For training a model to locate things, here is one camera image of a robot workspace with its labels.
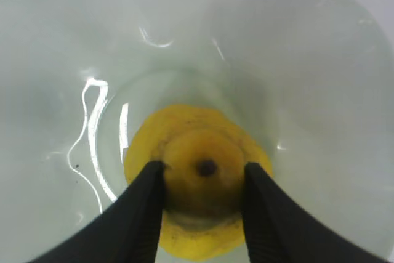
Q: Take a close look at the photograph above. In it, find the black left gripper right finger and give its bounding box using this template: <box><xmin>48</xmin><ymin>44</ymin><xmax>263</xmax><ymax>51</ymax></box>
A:
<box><xmin>243</xmin><ymin>163</ymin><xmax>383</xmax><ymax>263</ymax></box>

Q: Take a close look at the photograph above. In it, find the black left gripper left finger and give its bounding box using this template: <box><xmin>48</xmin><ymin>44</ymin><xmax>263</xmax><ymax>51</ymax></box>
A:
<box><xmin>34</xmin><ymin>161</ymin><xmax>164</xmax><ymax>262</ymax></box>

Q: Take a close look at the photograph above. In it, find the yellow pear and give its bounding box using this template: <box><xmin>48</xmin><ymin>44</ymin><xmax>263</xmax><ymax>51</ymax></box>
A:
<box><xmin>124</xmin><ymin>105</ymin><xmax>273</xmax><ymax>261</ymax></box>

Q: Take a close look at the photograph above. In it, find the pale green wavy glass plate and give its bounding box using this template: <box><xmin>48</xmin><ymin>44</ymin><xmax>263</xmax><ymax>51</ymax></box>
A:
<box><xmin>1</xmin><ymin>0</ymin><xmax>393</xmax><ymax>262</ymax></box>

